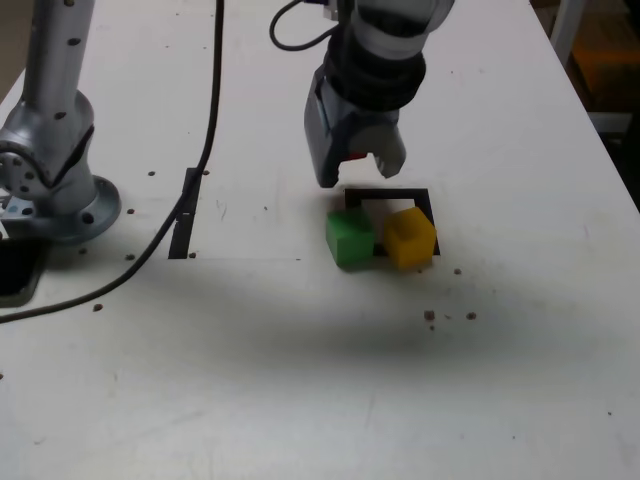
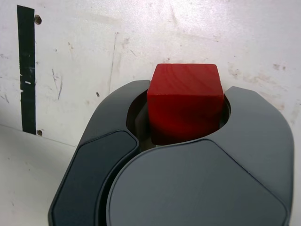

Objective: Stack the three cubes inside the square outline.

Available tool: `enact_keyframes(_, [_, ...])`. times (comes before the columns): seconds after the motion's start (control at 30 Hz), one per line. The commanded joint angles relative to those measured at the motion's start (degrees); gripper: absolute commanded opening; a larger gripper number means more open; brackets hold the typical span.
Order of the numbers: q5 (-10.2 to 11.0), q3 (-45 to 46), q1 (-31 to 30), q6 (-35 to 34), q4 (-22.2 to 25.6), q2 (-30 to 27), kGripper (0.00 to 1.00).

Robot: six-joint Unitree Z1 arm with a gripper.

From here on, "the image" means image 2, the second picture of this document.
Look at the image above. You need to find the black tape strip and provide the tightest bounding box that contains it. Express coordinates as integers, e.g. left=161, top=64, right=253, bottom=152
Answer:
left=16, top=4, right=37, bottom=135

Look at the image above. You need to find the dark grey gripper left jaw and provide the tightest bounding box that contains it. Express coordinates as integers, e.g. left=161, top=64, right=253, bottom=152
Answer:
left=48, top=79, right=154, bottom=226

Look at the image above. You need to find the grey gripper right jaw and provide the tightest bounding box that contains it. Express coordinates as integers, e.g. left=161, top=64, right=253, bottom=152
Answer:
left=97, top=86, right=296, bottom=226

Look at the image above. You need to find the red cube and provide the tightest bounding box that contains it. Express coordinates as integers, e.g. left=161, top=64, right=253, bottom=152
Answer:
left=146, top=63, right=224, bottom=146

